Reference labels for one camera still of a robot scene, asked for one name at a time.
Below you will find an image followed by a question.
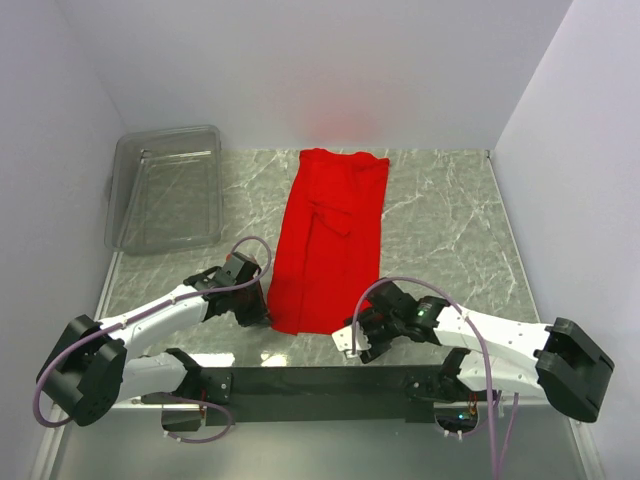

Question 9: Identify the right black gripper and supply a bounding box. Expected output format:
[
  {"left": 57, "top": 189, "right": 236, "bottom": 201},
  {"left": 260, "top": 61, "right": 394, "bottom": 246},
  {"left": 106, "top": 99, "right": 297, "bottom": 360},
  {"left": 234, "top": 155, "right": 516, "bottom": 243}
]
[{"left": 344, "top": 306, "right": 403, "bottom": 364}]

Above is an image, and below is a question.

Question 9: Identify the red t shirt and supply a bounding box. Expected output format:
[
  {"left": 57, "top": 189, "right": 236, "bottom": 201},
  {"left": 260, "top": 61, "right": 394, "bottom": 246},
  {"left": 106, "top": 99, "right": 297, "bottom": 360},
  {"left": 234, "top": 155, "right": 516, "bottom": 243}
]
[{"left": 267, "top": 148, "right": 390, "bottom": 335}]

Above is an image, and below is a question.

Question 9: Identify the clear plastic bin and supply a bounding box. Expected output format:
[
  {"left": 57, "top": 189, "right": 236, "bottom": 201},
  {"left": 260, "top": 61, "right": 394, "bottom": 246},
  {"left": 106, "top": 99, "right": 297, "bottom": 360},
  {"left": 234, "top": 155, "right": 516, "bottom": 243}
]
[{"left": 104, "top": 125, "right": 224, "bottom": 255}]

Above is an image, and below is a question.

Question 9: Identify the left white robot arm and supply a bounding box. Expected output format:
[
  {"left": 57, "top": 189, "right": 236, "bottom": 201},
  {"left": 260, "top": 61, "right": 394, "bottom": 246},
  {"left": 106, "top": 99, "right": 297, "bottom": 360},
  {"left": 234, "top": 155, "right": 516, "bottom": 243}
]
[{"left": 32, "top": 252, "right": 269, "bottom": 428}]

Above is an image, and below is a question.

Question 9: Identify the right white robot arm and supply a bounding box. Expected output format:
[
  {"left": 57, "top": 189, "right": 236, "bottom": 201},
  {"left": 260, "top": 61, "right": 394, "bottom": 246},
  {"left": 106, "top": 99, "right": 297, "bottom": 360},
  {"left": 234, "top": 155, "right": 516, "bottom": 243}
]
[{"left": 331, "top": 279, "right": 615, "bottom": 423}]

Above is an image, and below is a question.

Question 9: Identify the black base beam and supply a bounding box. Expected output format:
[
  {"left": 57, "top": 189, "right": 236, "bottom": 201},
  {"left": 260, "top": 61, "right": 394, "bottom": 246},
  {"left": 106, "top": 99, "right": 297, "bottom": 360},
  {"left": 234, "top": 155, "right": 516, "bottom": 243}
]
[{"left": 140, "top": 366, "right": 501, "bottom": 432}]

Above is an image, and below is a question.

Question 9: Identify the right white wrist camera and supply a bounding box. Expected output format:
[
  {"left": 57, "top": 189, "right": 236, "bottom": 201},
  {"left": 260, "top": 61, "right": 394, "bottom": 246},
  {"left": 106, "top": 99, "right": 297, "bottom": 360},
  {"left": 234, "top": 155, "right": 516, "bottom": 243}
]
[{"left": 331, "top": 324, "right": 371, "bottom": 359}]

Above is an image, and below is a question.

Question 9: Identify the aluminium rail frame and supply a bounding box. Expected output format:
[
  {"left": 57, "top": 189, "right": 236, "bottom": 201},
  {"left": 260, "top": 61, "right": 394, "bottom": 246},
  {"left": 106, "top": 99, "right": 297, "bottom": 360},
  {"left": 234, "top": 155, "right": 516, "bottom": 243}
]
[{"left": 29, "top": 249, "right": 601, "bottom": 480}]

